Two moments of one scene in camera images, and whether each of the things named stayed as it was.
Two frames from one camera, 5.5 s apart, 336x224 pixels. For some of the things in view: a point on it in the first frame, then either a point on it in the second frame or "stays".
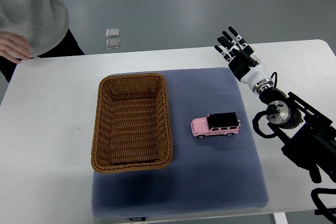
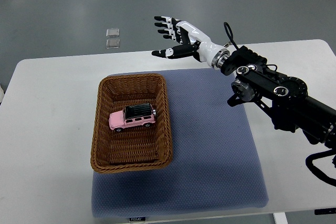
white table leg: x=280 y=218 stays
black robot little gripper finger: x=229 y=57 → x=167 y=19
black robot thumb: x=245 y=57 → x=179 y=51
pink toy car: x=227 y=124 → x=139 y=115
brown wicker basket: x=132 y=127 stays
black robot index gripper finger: x=243 y=43 → x=175 y=36
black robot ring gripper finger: x=228 y=45 → x=171 y=25
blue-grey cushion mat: x=214 y=173 stays
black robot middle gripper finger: x=233 y=43 → x=171 y=32
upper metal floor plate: x=112 y=32 stays
